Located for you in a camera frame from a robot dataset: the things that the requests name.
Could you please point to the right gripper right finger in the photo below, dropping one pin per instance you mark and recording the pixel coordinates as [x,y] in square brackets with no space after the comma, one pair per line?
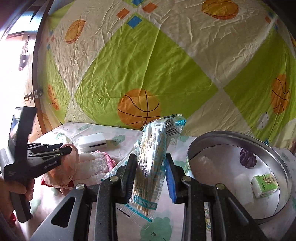
[228,218]

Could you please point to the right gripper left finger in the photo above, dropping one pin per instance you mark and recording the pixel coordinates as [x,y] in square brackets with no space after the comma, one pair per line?
[70,220]

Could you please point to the round metal cookie tin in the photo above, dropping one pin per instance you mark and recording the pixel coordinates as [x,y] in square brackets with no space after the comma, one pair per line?
[214,158]

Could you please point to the red satin pouch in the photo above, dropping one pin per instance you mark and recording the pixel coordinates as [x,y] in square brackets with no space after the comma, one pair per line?
[61,176]

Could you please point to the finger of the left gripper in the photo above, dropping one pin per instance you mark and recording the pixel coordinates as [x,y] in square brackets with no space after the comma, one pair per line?
[44,145]
[44,151]

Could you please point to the person's left hand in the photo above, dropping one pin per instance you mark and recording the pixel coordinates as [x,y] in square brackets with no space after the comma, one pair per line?
[14,187]

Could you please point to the basketball pattern bed sheet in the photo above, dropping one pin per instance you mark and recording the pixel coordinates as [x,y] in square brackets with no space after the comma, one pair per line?
[222,65]

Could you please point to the white sponge block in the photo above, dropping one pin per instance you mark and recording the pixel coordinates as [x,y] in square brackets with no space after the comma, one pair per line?
[91,143]

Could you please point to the cloud pattern tablecloth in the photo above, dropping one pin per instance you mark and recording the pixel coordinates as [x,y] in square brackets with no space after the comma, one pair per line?
[229,219]

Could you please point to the cotton swab plastic pack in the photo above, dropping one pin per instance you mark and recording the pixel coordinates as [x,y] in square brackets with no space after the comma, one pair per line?
[150,151]

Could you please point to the green tissue pack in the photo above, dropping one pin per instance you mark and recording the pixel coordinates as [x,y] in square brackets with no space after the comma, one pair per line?
[264,185]

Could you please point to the white pink-edged towel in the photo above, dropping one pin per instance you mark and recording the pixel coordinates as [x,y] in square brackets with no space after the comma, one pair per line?
[92,167]

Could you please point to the wooden door with knob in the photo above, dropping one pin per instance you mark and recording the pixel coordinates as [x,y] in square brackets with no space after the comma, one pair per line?
[20,42]

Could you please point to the purple fabric item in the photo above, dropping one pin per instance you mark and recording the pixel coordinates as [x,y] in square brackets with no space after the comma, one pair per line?
[247,159]

